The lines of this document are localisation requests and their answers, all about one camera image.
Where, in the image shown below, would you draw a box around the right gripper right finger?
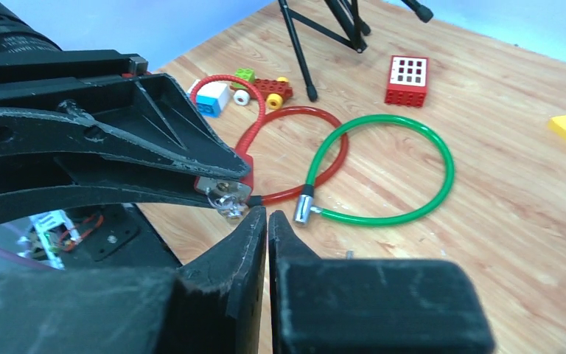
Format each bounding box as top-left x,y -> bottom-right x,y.
268,211 -> 495,353

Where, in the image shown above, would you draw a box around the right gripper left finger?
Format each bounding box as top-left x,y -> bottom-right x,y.
0,207 -> 267,353

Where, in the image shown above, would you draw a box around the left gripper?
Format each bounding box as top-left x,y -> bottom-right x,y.
0,49 -> 250,224

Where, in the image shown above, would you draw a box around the green cable lock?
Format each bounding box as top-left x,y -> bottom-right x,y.
292,114 -> 456,228

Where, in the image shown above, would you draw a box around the silver keys of wire lock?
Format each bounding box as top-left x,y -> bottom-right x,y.
206,189 -> 248,223

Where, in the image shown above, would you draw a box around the red cable lock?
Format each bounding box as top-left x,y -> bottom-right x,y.
234,105 -> 350,207

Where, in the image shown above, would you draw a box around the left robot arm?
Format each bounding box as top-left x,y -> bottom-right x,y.
0,2 -> 250,224

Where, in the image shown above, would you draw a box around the white blue toy brick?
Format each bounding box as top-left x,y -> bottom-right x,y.
196,81 -> 232,118

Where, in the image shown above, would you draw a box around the red green toy car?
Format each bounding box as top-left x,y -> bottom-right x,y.
231,68 -> 293,110

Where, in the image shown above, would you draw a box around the red window toy brick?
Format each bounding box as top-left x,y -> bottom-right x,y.
384,55 -> 429,108

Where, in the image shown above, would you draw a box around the black perforated music stand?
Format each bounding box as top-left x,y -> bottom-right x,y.
278,0 -> 434,103

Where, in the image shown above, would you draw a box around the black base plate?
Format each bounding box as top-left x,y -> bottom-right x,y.
60,204 -> 181,269

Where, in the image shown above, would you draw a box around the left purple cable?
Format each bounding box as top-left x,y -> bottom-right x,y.
0,209 -> 60,273

